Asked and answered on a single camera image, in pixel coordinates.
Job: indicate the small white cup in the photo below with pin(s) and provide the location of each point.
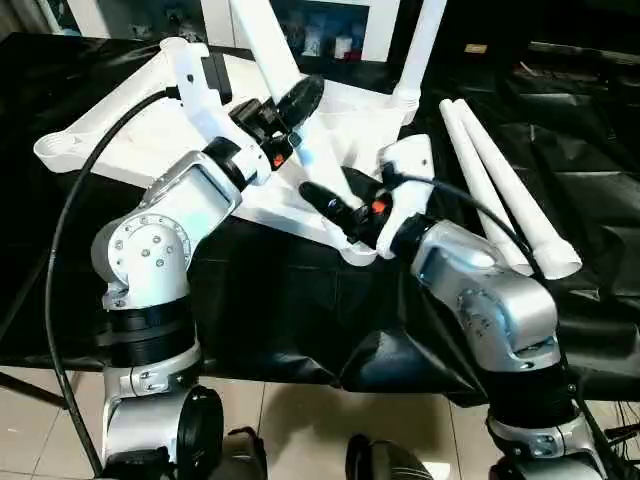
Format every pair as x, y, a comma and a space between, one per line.
342, 47

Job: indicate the black cabinet with gold label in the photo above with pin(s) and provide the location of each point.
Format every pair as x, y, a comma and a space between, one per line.
525, 25

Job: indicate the white plastic table leg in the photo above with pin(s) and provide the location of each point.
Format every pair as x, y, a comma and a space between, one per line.
422, 50
480, 190
510, 185
270, 60

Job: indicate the white blue patterned jar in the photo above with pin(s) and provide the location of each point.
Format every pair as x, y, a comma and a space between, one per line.
312, 47

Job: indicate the black work mat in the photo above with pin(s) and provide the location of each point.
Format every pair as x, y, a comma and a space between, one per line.
50, 225

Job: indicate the white plastic table top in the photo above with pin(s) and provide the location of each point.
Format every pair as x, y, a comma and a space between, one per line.
125, 125

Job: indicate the dark robot left foot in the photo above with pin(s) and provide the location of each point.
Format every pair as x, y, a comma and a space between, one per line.
245, 460

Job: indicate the black metal table frame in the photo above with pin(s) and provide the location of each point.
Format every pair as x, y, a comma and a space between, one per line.
30, 387

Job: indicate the white display cabinet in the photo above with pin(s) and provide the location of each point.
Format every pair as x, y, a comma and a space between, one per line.
350, 25

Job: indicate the grey window curtain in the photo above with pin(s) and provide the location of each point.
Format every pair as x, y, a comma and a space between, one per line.
25, 15

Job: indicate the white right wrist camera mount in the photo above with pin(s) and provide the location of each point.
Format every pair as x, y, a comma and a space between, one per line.
410, 165

